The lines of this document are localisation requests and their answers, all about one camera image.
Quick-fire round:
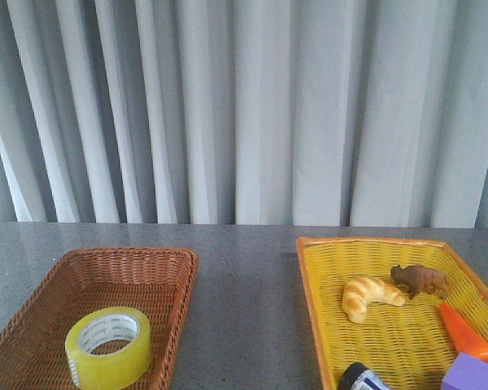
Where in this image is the purple foam block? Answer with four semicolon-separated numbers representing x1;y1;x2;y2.
441;353;488;390

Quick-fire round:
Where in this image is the grey pleated curtain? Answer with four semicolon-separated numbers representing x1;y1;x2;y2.
0;1;488;228

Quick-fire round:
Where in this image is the brown wicker basket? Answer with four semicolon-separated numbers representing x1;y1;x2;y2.
0;247;198;389

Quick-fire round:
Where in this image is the brown toy bison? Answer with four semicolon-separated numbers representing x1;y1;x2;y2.
390;265;448;299

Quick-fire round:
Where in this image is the small black-lidded jar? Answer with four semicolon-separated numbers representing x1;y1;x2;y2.
338;362;389;390

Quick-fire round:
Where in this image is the toy croissant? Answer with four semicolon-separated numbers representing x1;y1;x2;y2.
342;276;405;323

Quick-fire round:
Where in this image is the yellow packing tape roll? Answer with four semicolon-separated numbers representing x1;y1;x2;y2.
64;306;152;389

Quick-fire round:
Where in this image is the yellow woven basket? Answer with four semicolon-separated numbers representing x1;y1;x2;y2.
297;237;488;389

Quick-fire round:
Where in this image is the orange toy carrot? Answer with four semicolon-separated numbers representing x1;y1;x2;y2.
438;303;488;363

